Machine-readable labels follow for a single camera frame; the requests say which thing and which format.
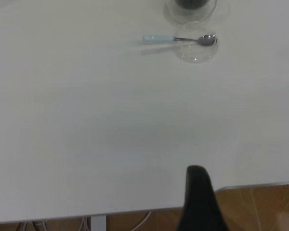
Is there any clear double-wall glass cup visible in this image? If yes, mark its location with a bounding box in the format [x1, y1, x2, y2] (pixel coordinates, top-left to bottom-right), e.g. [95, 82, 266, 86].
[163, 0, 231, 26]

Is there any blue-handled metal spoon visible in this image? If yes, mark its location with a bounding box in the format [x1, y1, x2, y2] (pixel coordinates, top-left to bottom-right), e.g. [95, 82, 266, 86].
[142, 34, 218, 47]

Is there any grey cable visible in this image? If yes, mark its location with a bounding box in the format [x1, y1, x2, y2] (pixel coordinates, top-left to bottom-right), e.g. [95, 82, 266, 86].
[15, 220, 49, 231]
[78, 216, 91, 231]
[125, 211, 152, 230]

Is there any small clear glass dish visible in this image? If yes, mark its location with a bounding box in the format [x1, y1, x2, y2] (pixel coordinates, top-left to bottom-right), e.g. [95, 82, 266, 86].
[172, 21, 219, 64]

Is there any white table leg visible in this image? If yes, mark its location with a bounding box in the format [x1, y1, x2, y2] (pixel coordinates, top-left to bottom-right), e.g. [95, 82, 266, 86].
[91, 215, 107, 231]

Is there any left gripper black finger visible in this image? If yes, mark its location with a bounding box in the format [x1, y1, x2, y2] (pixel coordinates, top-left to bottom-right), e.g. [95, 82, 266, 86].
[176, 165, 230, 231]

